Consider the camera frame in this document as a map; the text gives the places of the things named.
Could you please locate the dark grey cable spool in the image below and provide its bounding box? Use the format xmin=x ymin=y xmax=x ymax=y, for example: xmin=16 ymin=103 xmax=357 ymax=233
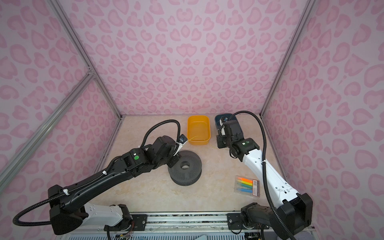
xmin=168 ymin=151 xmax=202 ymax=186

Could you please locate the yellow plastic tray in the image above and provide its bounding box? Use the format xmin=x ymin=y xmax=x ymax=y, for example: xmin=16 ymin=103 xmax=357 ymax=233
xmin=187 ymin=115 xmax=211 ymax=146

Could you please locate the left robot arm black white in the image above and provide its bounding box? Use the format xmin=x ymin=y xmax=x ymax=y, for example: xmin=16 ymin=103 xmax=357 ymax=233
xmin=48 ymin=135 xmax=188 ymax=235

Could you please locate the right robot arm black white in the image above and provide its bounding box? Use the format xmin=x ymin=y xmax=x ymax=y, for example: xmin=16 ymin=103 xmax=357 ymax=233
xmin=217 ymin=115 xmax=313 ymax=240

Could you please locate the teal plastic tray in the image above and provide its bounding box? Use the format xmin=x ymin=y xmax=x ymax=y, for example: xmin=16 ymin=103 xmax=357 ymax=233
xmin=215 ymin=114 xmax=243 ymax=137

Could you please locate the pack of coloured markers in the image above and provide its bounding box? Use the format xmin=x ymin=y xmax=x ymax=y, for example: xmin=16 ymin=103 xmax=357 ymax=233
xmin=234 ymin=176 xmax=260 ymax=198

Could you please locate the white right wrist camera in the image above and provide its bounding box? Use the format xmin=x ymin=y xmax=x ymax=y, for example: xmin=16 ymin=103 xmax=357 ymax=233
xmin=219 ymin=116 xmax=229 ymax=127

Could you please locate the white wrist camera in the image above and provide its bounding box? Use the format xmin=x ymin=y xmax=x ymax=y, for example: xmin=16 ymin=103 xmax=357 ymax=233
xmin=219 ymin=116 xmax=229 ymax=127
xmin=174 ymin=134 xmax=188 ymax=155

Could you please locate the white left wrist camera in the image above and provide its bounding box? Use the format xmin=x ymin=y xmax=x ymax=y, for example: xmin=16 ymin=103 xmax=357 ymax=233
xmin=174 ymin=134 xmax=188 ymax=155

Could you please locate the black left corrugated cable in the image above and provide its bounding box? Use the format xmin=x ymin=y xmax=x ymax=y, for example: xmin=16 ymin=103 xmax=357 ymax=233
xmin=12 ymin=119 xmax=182 ymax=227

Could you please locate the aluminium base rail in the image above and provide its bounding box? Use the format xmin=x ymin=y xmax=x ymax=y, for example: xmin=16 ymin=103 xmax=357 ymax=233
xmin=56 ymin=211 xmax=319 ymax=240

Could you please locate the right aluminium corner post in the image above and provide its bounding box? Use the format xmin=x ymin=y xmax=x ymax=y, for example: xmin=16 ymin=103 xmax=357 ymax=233
xmin=260 ymin=0 xmax=318 ymax=119

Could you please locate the diagonal aluminium frame bar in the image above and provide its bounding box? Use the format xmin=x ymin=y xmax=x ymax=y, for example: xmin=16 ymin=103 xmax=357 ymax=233
xmin=0 ymin=70 xmax=95 ymax=193

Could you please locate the aluminium corner frame post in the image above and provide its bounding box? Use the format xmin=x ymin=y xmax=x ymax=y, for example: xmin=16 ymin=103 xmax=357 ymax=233
xmin=47 ymin=0 xmax=123 ymax=120

